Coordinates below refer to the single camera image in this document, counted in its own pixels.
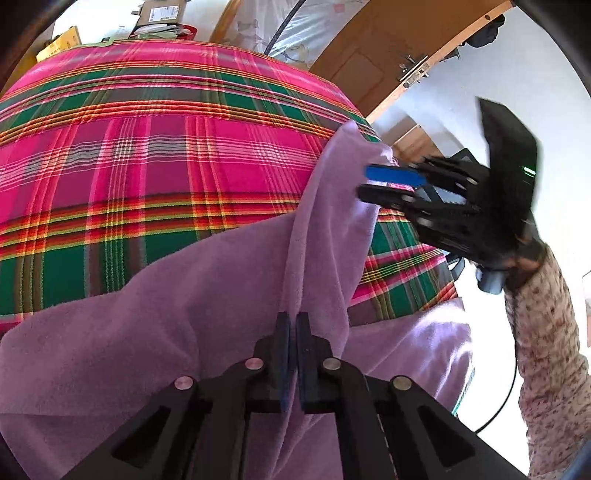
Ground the yellow packet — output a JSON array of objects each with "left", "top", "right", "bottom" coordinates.
[{"left": 36, "top": 26, "right": 82, "bottom": 62}]

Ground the purple fleece garment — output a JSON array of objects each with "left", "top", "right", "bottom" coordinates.
[{"left": 1, "top": 122, "right": 471, "bottom": 479}]

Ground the floral sleeve right forearm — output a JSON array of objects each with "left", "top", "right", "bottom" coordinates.
[{"left": 505, "top": 245, "right": 590, "bottom": 479}]

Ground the metal door handle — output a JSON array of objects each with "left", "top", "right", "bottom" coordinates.
[{"left": 398, "top": 54, "right": 430, "bottom": 89}]

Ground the person's right hand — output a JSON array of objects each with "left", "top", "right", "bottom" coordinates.
[{"left": 505, "top": 241, "right": 547, "bottom": 292}]

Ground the cardboard box with label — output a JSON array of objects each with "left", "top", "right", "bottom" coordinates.
[{"left": 131, "top": 0, "right": 186, "bottom": 34}]

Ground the pink plaid table cloth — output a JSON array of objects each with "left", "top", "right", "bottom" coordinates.
[{"left": 0, "top": 38, "right": 459, "bottom": 338}]

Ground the wooden door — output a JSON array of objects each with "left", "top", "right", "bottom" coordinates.
[{"left": 311, "top": 0, "right": 513, "bottom": 123}]

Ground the black bag on door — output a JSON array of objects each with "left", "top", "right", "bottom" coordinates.
[{"left": 463, "top": 14, "right": 506, "bottom": 48}]

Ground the black cable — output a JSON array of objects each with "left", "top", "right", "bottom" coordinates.
[{"left": 473, "top": 290, "right": 519, "bottom": 434}]

